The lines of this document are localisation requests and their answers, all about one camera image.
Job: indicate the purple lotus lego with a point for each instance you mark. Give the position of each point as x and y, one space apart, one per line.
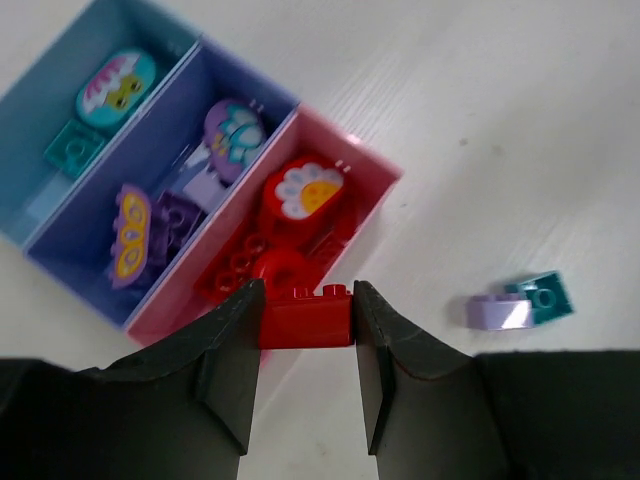
234 135

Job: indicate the red half round lego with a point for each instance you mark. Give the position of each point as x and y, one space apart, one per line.
281 269

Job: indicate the teal flower face lego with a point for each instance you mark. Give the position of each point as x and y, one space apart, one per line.
114 91

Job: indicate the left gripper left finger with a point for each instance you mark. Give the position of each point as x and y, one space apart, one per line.
180 408

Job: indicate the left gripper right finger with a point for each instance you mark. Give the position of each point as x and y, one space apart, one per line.
433 412

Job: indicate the red flower round lego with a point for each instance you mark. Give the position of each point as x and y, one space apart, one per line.
297 199

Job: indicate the red slope lego brick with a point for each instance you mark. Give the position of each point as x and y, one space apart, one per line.
232 267

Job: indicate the purple butterfly lego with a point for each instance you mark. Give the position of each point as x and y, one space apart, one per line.
132 225

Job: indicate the small lavender lego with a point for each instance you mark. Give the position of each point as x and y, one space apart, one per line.
204 188

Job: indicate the purple lego brick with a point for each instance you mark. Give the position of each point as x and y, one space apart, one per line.
174 219

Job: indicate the blue container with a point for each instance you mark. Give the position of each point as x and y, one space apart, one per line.
43 100

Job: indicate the purple container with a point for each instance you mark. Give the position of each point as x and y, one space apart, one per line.
163 142

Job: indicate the small teal square lego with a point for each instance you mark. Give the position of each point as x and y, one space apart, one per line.
547 294

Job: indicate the large red lego piece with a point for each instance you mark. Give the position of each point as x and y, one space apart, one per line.
303 320

